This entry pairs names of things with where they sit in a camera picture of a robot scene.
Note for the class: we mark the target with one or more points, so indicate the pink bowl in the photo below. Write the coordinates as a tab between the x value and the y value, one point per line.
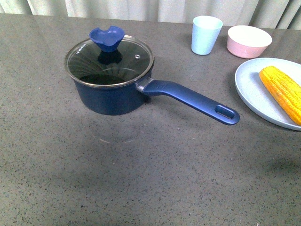
247	42

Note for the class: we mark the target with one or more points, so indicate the dark blue saucepan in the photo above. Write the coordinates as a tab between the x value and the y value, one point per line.
124	99

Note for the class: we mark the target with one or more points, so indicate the yellow corn cob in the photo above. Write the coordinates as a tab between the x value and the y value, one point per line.
284	90

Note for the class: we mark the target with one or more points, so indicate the pale green curtain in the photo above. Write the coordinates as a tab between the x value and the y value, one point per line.
281	14

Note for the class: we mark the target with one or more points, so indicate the glass lid with blue knob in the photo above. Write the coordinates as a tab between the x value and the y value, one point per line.
109	58

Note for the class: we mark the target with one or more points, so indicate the light blue plate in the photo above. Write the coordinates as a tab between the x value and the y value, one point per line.
254	94

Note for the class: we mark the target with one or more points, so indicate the light blue plastic cup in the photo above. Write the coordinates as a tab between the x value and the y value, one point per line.
204	34

